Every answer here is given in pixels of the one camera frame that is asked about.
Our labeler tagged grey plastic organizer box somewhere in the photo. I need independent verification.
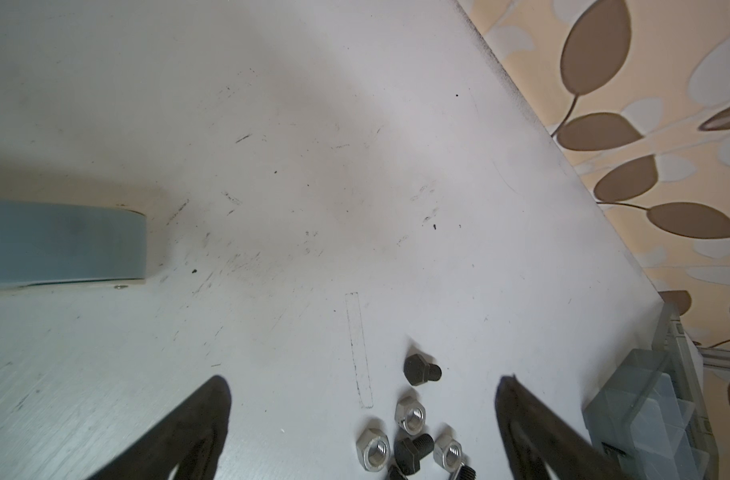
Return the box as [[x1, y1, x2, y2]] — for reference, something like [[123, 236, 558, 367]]
[[583, 302, 719, 479]]

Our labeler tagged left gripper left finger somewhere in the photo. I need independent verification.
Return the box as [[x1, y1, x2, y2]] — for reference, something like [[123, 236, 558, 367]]
[[91, 375, 232, 479]]

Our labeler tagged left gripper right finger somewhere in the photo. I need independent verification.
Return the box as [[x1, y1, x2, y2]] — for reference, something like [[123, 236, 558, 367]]
[[495, 376, 627, 479]]

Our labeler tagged silver hex nut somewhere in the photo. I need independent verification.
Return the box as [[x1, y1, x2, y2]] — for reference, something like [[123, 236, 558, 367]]
[[433, 433, 464, 473], [395, 396, 426, 436], [356, 428, 391, 472]]

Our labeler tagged black hex bolt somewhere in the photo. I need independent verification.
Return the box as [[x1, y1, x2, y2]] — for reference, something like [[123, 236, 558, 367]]
[[394, 433, 435, 476], [450, 463, 477, 480], [403, 353, 443, 386]]

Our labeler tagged light blue flat case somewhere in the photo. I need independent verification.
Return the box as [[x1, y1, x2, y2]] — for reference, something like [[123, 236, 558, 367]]
[[0, 200, 147, 290]]

